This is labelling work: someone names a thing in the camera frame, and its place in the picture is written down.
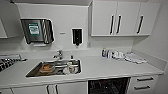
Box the stainless steel dishwasher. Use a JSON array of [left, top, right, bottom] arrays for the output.
[[87, 76, 131, 94]]

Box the chrome sink sprayer knob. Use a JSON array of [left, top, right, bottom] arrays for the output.
[[69, 54, 75, 61]]

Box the blue labelled bottle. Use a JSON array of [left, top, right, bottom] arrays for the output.
[[101, 47, 108, 58]]

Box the white plate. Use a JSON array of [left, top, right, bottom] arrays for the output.
[[63, 64, 81, 75]]

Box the white printed cup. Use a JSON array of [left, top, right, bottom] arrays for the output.
[[67, 62, 76, 74]]

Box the chrome sink faucet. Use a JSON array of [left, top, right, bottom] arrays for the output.
[[52, 49, 65, 61]]

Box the orange bowl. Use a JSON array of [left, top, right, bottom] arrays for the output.
[[39, 64, 55, 75]]

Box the white sink base cabinet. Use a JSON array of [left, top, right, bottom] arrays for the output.
[[11, 81, 89, 94]]

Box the steel paper towel dispenser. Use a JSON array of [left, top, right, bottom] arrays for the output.
[[20, 17, 55, 46]]

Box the white folded towel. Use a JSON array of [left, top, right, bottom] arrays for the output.
[[123, 52, 148, 65]]

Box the stainless steel sink basin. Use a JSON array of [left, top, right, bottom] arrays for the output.
[[25, 58, 82, 79]]

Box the white narrow drawer unit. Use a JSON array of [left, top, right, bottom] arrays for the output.
[[127, 74, 160, 94]]

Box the dish drying rack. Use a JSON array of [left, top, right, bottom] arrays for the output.
[[0, 54, 28, 73]]

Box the black wall soap dispenser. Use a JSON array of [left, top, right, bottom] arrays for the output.
[[71, 27, 84, 47]]

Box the small wall label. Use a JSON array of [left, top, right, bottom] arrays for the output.
[[59, 31, 67, 35]]

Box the white three-door wall cabinet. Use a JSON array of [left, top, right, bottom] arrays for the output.
[[89, 0, 161, 37]]

